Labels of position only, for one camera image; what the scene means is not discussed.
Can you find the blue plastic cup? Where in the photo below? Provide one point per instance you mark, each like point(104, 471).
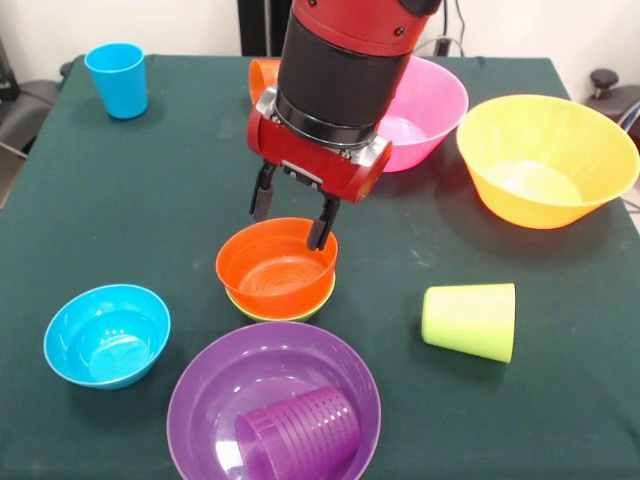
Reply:
point(120, 85)

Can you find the dark green tablecloth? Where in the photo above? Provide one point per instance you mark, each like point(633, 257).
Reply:
point(500, 425)

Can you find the lime green plastic cup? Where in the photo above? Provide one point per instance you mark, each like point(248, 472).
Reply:
point(470, 320)

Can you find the black power plug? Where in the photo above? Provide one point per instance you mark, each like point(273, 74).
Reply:
point(442, 46)

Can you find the black chair armrest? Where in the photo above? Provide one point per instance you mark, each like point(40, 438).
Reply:
point(605, 80)

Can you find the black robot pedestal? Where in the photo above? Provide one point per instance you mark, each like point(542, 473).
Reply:
point(260, 25)

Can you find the grey chair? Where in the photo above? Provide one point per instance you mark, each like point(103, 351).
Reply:
point(25, 120)

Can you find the purple plastic bowl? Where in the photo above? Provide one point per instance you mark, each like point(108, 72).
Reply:
point(210, 385)

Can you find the orange plastic bowl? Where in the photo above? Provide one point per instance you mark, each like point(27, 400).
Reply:
point(280, 295)

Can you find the yellow plastic bowl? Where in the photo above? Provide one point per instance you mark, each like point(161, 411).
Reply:
point(525, 210)

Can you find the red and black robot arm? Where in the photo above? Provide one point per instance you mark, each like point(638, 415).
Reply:
point(345, 65)

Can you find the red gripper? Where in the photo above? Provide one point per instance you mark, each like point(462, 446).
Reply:
point(300, 155)

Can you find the green plastic bowl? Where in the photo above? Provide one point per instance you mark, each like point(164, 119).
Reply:
point(310, 314)

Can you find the orange plastic cup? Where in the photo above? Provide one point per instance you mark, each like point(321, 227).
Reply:
point(262, 77)

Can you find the blue plastic bowl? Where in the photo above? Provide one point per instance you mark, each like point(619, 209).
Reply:
point(105, 345)

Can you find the pink plastic bowl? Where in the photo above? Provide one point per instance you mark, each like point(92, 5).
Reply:
point(425, 125)

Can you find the purple plastic cup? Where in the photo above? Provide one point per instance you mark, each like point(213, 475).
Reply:
point(300, 435)

